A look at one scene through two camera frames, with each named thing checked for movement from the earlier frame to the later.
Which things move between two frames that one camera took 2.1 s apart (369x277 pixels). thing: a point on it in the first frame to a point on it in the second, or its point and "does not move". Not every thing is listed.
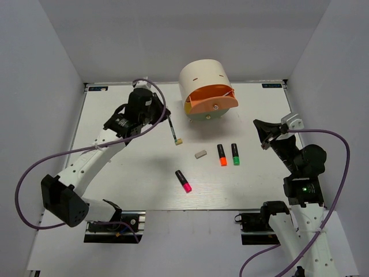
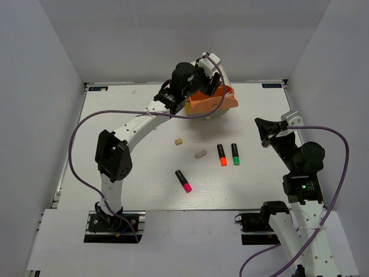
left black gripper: [157, 102] to [209, 90]
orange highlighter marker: [222, 158] does not move
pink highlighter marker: [187, 186] does not move
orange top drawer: [210, 97] does not move
